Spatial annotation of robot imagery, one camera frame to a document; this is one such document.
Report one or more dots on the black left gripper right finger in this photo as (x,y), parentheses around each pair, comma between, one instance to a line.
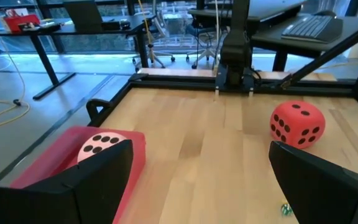
(328,193)

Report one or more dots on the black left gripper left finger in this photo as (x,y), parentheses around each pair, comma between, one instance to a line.
(73,193)

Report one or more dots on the small green die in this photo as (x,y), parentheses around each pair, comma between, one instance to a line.
(286,210)

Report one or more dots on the pink translucent plastic bin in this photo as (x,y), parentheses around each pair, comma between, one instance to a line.
(57,149)

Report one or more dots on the large pink foam die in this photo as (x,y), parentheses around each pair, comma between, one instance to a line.
(101,146)

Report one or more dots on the large red foam die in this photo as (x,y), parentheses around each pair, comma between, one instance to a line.
(297,124)

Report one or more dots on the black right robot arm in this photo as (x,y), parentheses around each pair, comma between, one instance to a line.
(236,46)

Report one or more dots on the office chair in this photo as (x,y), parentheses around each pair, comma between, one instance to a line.
(154,56)
(204,55)

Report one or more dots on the black desk with legs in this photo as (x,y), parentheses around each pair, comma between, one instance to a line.
(73,29)

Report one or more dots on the black keyboard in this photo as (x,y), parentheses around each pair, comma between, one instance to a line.
(312,29)

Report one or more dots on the black monitor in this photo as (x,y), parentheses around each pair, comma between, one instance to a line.
(82,15)

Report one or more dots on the red box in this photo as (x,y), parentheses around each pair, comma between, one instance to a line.
(20,22)

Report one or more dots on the black computer mouse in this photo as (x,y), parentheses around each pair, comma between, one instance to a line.
(325,13)

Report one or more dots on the grey topped desk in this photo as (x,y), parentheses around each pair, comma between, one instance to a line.
(259,12)

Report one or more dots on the black diagonal frame strut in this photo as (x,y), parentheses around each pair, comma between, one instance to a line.
(331,53)

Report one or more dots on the black aluminium table frame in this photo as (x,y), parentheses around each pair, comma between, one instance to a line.
(182,84)

